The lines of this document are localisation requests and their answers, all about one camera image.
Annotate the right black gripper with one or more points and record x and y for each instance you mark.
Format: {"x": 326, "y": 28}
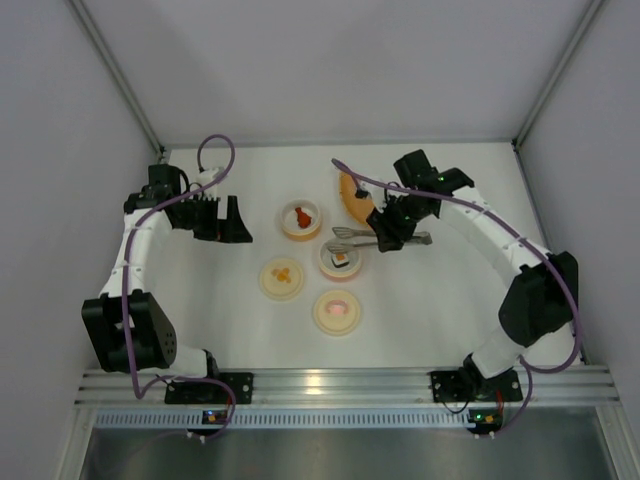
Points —
{"x": 388, "y": 228}

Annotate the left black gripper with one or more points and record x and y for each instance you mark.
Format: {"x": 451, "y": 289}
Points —
{"x": 211, "y": 218}

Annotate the metal serving tongs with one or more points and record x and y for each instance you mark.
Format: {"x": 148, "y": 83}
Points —
{"x": 350, "y": 240}

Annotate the sushi roll toy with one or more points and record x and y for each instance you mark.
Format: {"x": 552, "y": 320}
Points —
{"x": 340, "y": 260}

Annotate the orange round lunch box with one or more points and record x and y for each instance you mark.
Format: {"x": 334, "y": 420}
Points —
{"x": 288, "y": 224}

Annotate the pink round lunch box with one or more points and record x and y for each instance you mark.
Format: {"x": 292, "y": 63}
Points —
{"x": 338, "y": 275}

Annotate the cream lid orange handle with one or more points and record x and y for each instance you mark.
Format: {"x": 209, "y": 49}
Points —
{"x": 281, "y": 279}

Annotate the red fried shrimp toy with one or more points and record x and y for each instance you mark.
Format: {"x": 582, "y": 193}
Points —
{"x": 303, "y": 219}

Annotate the cream lid pink handle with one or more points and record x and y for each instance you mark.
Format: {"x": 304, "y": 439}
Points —
{"x": 337, "y": 313}

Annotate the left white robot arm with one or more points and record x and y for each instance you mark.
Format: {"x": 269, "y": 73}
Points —
{"x": 127, "y": 327}

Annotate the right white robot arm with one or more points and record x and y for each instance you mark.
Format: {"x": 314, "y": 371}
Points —
{"x": 542, "y": 287}

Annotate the woven boat-shaped basket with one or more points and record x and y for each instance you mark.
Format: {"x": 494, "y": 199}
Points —
{"x": 358, "y": 209}

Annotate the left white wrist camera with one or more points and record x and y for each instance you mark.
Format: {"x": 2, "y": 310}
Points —
{"x": 209, "y": 179}

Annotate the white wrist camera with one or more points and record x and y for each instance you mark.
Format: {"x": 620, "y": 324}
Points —
{"x": 373, "y": 197}
{"x": 209, "y": 179}

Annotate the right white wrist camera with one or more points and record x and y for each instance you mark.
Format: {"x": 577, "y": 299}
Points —
{"x": 373, "y": 197}

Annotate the left aluminium frame post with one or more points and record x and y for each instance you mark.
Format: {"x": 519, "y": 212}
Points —
{"x": 107, "y": 58}

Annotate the aluminium frame post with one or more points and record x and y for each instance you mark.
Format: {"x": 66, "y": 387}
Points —
{"x": 575, "y": 39}
{"x": 107, "y": 58}

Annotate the slotted grey cable duct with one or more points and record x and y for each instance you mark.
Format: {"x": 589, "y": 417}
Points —
{"x": 243, "y": 418}

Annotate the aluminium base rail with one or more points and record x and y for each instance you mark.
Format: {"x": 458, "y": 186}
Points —
{"x": 412, "y": 387}

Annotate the right aluminium frame post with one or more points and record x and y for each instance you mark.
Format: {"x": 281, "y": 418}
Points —
{"x": 575, "y": 39}

